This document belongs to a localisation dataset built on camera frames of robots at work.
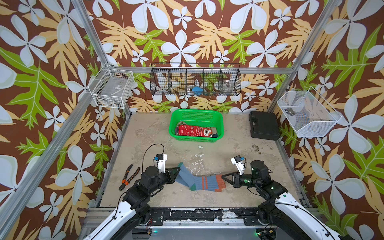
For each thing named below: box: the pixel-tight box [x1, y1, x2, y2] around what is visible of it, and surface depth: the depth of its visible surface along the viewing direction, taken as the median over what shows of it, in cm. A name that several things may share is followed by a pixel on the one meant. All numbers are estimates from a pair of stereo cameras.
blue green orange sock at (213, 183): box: [175, 162, 226, 192], surface depth 82 cm
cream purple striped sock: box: [210, 127, 219, 138], surface depth 107 cm
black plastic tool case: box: [249, 110, 281, 141], surface depth 111 cm
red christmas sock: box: [178, 125, 213, 138], surface depth 104 cm
